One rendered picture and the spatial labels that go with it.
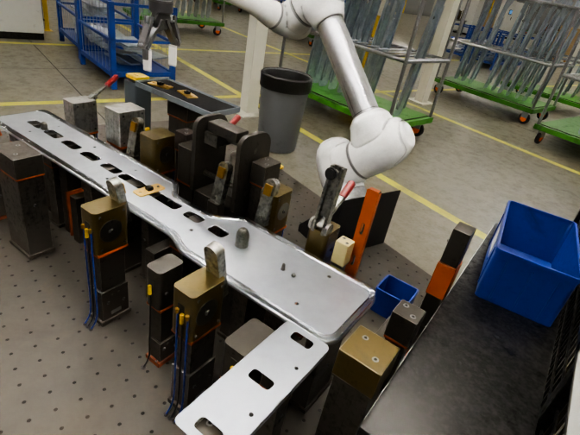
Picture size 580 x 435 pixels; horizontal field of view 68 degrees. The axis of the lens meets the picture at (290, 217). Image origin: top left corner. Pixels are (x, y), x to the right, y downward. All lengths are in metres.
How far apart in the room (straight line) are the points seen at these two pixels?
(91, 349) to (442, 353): 0.82
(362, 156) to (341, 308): 0.76
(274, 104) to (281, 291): 3.29
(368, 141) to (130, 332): 0.96
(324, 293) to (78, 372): 0.61
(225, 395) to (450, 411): 0.36
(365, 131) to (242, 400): 1.06
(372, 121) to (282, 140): 2.72
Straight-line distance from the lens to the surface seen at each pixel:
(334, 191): 1.00
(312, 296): 0.93
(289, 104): 4.09
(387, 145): 1.51
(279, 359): 0.79
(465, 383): 0.84
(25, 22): 7.98
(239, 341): 0.83
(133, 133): 1.46
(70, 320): 1.30
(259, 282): 0.93
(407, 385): 0.79
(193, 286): 0.84
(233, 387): 0.74
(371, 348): 0.77
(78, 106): 1.72
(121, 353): 1.20
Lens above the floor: 1.59
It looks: 30 degrees down
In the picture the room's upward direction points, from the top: 11 degrees clockwise
